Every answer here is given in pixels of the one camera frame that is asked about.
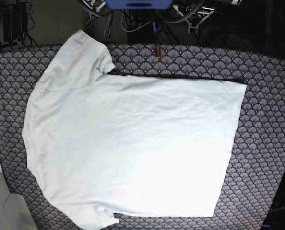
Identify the patterned purple tablecloth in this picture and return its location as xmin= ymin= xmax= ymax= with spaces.
xmin=0 ymin=44 xmax=285 ymax=230

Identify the black equipment left background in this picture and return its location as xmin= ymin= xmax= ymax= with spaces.
xmin=0 ymin=0 xmax=28 ymax=51

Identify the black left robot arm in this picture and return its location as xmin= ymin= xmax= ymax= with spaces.
xmin=172 ymin=0 xmax=242 ymax=34

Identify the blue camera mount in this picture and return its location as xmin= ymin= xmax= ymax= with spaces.
xmin=105 ymin=0 xmax=172 ymax=10

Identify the white plastic bin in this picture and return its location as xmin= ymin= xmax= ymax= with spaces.
xmin=0 ymin=173 xmax=37 ymax=230

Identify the white T-shirt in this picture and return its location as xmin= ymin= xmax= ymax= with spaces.
xmin=22 ymin=30 xmax=247 ymax=230

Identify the black box under table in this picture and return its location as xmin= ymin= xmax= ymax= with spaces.
xmin=127 ymin=23 xmax=155 ymax=44

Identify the red black table clamp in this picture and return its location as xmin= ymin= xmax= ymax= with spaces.
xmin=154 ymin=45 xmax=161 ymax=58

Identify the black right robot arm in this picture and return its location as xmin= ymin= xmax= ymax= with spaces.
xmin=80 ymin=0 xmax=111 ymax=17

